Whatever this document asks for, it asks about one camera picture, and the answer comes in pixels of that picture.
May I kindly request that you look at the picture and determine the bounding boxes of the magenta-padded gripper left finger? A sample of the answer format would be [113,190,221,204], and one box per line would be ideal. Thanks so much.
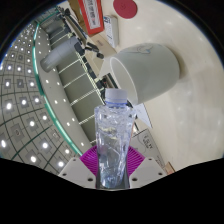
[58,144,101,189]

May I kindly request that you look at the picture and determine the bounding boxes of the white paper sheet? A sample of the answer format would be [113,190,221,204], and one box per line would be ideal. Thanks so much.
[133,103,154,129]

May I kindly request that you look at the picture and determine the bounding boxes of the round ceiling lights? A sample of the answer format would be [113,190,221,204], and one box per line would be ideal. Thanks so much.
[0,19,84,168]

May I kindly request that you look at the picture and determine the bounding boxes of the clear plastic water bottle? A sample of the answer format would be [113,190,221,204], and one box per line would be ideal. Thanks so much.
[93,87,137,189]

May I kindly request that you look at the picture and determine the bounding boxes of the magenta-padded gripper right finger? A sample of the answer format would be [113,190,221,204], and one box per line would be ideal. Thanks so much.
[124,145,167,189]

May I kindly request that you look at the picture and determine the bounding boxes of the brown cardboard box red label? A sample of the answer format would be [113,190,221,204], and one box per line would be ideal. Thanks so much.
[77,0,105,37]

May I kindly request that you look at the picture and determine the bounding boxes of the white ceramic mug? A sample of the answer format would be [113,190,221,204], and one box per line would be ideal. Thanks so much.
[109,43,181,105]

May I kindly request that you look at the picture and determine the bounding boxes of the small white packet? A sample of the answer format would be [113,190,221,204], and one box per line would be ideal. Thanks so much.
[103,14,119,49]

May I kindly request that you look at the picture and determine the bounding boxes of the flat round red coaster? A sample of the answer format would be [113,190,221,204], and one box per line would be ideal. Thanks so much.
[112,0,138,20]

